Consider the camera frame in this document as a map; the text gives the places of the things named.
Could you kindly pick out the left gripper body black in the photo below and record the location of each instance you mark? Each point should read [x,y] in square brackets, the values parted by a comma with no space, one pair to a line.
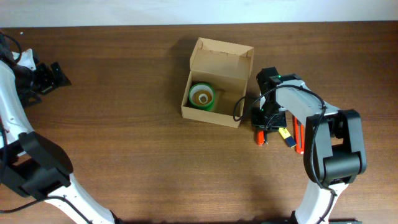
[42,81]

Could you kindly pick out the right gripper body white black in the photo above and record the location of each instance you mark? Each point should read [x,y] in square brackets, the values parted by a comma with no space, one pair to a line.
[269,117]

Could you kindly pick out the green tape roll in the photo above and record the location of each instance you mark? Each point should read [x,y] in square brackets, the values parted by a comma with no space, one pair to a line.
[201,88]

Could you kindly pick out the brown cardboard box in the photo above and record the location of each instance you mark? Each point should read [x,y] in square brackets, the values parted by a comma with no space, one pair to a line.
[226,67]

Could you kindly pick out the small yellow tape roll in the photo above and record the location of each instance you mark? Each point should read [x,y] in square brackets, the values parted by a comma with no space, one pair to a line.
[202,98]

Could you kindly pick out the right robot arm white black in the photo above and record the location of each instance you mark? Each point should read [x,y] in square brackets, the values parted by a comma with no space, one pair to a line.
[332,144]

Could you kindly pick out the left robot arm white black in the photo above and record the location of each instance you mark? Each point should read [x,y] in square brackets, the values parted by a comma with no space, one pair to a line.
[32,165]

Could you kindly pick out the yellow highlighter marker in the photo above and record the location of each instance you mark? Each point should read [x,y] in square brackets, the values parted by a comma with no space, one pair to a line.
[289,140]

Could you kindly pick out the orange utility knife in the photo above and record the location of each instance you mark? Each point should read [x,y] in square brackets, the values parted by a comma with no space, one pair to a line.
[299,136]

